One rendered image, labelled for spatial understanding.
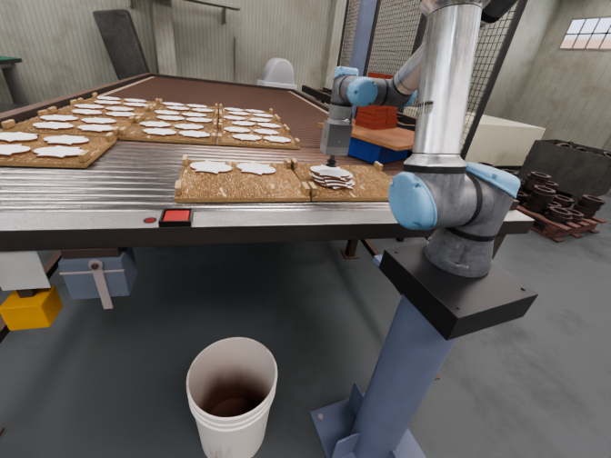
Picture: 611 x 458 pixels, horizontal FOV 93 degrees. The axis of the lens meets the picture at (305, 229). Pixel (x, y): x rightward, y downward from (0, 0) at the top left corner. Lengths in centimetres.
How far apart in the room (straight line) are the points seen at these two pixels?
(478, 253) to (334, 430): 100
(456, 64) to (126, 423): 157
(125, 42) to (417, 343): 597
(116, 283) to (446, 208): 81
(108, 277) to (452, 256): 84
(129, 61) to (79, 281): 546
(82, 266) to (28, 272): 13
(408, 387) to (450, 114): 75
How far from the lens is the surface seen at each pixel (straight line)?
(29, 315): 105
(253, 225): 80
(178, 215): 82
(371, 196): 104
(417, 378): 98
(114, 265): 88
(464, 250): 73
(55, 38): 691
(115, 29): 622
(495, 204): 69
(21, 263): 98
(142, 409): 156
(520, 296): 77
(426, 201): 57
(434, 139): 60
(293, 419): 147
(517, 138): 666
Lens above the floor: 131
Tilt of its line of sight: 29 degrees down
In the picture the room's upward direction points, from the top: 8 degrees clockwise
